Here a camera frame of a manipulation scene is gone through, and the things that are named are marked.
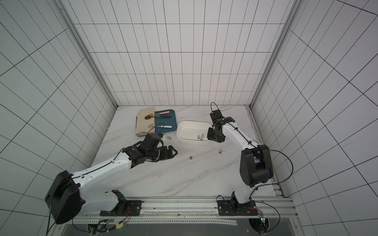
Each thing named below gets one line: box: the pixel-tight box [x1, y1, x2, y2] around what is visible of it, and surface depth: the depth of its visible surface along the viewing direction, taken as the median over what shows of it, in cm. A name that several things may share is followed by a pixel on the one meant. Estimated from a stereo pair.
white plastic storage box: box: [176, 120, 213, 144], surface depth 105 cm
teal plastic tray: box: [154, 109, 178, 134], surface depth 112 cm
